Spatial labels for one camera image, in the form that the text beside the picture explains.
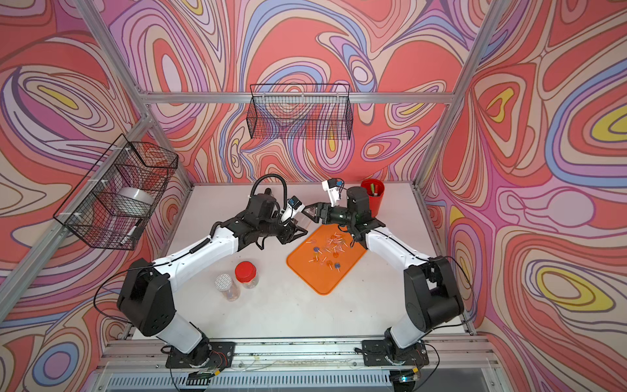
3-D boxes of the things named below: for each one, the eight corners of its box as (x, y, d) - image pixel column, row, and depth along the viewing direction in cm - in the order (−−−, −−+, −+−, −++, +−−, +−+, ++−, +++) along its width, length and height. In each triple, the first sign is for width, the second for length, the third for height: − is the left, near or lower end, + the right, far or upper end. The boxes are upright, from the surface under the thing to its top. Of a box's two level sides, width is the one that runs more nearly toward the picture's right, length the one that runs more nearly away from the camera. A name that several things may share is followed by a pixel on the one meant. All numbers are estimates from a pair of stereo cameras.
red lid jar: (239, 288, 88) (233, 278, 82) (243, 271, 93) (237, 260, 86) (257, 288, 88) (252, 278, 81) (260, 271, 93) (255, 260, 86)
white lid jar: (223, 300, 86) (212, 287, 77) (227, 287, 90) (216, 273, 80) (238, 300, 86) (228, 287, 77) (241, 287, 90) (232, 273, 80)
